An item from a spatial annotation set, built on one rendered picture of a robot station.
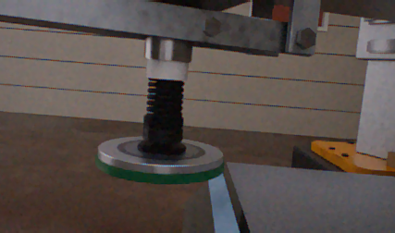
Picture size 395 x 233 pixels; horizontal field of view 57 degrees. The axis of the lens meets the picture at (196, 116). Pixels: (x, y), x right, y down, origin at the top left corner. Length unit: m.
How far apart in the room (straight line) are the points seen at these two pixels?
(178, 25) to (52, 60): 6.61
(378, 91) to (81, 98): 5.92
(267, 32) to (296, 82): 6.22
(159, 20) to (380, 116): 1.15
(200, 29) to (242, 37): 0.07
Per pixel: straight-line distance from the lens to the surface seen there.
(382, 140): 1.56
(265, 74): 6.71
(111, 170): 0.57
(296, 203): 0.62
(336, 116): 7.11
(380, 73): 1.57
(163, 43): 0.58
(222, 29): 0.59
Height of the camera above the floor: 1.07
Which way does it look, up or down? 8 degrees down
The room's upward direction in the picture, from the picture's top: 5 degrees clockwise
